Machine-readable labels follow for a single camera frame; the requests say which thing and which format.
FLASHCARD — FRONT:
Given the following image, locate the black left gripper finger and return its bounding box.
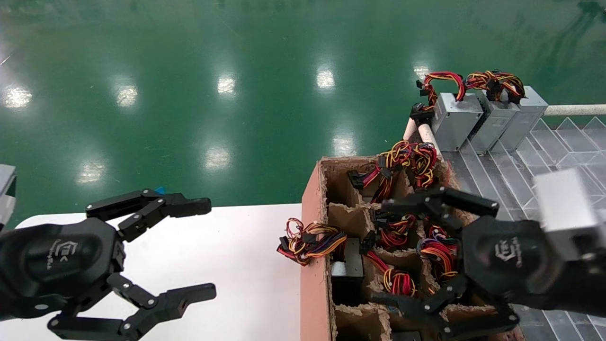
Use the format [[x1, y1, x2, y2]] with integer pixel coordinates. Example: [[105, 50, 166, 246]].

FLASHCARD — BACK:
[[47, 272, 217, 341], [86, 188, 212, 242]]

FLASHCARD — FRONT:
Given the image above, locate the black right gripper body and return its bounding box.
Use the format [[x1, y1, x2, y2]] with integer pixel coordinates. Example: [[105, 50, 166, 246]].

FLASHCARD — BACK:
[[462, 217, 564, 297]]

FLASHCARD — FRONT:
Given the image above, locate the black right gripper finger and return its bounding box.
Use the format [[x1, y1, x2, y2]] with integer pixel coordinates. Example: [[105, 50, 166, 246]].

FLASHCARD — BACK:
[[372, 276, 520, 341], [381, 186, 500, 233]]

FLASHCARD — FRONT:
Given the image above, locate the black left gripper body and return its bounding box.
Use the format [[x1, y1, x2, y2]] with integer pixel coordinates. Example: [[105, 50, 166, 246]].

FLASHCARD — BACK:
[[0, 217, 126, 323]]

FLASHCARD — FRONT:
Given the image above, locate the short white pipe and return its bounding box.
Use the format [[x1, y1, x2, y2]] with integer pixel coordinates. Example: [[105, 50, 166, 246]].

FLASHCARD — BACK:
[[402, 117, 419, 142], [418, 123, 443, 159]]

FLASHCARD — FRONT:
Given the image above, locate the brown cardboard divider box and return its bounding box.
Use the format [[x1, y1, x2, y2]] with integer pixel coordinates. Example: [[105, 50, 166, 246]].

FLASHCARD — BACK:
[[301, 156, 526, 341]]

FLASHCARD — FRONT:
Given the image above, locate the long white pipe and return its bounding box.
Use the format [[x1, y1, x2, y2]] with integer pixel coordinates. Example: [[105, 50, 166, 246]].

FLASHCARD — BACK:
[[544, 104, 606, 117]]

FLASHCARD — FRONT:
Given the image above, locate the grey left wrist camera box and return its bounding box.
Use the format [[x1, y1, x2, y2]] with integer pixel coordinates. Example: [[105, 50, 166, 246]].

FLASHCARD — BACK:
[[0, 163, 17, 227]]

